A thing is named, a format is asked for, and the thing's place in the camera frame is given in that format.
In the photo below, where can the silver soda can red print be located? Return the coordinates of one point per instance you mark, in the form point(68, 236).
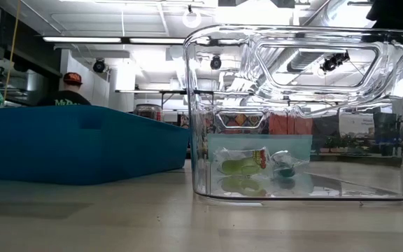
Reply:
point(148, 112)

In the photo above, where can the green gummy candy packet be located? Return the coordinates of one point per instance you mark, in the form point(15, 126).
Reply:
point(243, 165)

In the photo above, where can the teal gummy candy packet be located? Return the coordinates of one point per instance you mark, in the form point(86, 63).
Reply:
point(285, 168)

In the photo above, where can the dark blue plastic bin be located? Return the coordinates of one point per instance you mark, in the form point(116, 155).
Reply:
point(65, 147)

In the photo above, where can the clear plastic bin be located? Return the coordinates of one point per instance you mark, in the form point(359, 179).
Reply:
point(390, 140)

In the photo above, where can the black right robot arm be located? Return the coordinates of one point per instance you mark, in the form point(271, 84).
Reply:
point(401, 14)

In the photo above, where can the black shelf beam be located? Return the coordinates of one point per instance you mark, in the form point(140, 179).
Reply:
point(152, 91)

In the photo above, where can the orange storage boxes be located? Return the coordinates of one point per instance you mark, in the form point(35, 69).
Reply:
point(289, 125)

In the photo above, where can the translucent green plastic bin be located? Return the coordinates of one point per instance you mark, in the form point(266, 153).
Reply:
point(292, 143)

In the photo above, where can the ceiling light strip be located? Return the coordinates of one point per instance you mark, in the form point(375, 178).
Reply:
point(82, 39)
point(156, 41)

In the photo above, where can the person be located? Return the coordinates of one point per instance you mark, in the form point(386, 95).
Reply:
point(66, 96)

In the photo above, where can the potted plants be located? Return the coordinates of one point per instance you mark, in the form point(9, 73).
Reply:
point(341, 141)

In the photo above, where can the dark storage rack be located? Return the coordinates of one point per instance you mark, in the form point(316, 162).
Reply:
point(30, 59)

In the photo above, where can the colourful wall poster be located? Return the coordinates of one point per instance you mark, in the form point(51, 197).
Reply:
point(243, 120)

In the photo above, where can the black ceiling camera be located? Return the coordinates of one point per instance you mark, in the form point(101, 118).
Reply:
point(215, 62)
point(99, 65)

